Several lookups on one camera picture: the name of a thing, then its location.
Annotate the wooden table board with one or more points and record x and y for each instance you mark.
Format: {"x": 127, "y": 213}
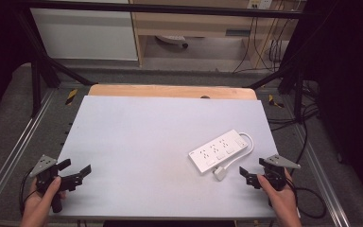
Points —
{"x": 170, "y": 91}

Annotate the black curtain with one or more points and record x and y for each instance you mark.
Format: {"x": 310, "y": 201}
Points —
{"x": 0, "y": 47}
{"x": 353, "y": 78}

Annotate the white wall outlet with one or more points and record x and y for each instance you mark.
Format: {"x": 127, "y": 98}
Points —
{"x": 260, "y": 3}

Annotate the wooden desk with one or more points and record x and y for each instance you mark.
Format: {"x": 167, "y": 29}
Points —
{"x": 201, "y": 22}

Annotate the white cabinet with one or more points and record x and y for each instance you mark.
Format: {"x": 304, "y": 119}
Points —
{"x": 85, "y": 34}

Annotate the aluminium rail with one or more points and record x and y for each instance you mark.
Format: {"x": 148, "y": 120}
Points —
{"x": 15, "y": 148}
{"x": 324, "y": 176}

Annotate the black metal frame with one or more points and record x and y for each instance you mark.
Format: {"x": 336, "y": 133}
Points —
{"x": 157, "y": 8}

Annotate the small white background power strip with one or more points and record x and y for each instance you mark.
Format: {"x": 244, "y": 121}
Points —
{"x": 171, "y": 39}

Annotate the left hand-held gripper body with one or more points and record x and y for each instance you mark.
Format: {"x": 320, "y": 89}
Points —
{"x": 45, "y": 171}

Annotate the person's left hand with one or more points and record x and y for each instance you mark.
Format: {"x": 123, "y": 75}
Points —
{"x": 36, "y": 206}

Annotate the white plug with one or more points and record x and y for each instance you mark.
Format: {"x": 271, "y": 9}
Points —
{"x": 220, "y": 173}

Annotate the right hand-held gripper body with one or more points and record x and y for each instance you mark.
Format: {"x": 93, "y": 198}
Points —
{"x": 277, "y": 173}

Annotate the person's right hand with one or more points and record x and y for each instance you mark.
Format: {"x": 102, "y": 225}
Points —
{"x": 282, "y": 205}

